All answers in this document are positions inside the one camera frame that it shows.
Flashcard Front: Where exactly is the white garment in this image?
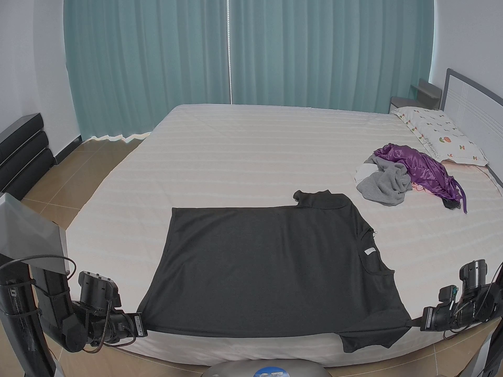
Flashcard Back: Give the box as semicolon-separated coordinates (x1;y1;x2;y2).
354;163;378;184

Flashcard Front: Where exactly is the purple satin garment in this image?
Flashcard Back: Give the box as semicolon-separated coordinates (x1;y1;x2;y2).
373;143;469;214

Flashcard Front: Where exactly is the white printed pillow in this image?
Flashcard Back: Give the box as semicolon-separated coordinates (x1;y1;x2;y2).
393;106;489;167

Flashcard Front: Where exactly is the black chest of drawers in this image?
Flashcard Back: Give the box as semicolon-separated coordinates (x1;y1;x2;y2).
0;113;53;201

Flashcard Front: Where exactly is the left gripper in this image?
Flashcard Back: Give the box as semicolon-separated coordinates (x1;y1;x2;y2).
113;311;149;340

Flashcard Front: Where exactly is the black cable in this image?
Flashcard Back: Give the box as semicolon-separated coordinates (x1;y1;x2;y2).
0;254;78;277

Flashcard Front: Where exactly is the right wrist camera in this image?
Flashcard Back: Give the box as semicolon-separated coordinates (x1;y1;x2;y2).
438;285;460;304

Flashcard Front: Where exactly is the grey bedside table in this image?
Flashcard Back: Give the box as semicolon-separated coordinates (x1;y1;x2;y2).
390;79;443;113

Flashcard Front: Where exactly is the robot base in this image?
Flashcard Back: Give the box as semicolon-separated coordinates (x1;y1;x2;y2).
200;359;329;377

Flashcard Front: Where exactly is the blue-green curtain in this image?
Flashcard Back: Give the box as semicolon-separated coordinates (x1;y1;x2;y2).
229;0;435;114
63;0;232;140

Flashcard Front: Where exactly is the bed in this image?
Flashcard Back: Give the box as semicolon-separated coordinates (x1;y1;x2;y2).
59;68;503;368

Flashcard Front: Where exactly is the black T-shirt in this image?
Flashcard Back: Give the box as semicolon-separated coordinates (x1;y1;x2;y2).
136;189;412;353

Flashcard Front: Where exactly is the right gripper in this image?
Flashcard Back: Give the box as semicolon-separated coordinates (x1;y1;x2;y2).
420;306;450;332

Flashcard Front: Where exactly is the grey garment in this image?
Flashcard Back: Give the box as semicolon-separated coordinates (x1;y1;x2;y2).
356;163;412;207

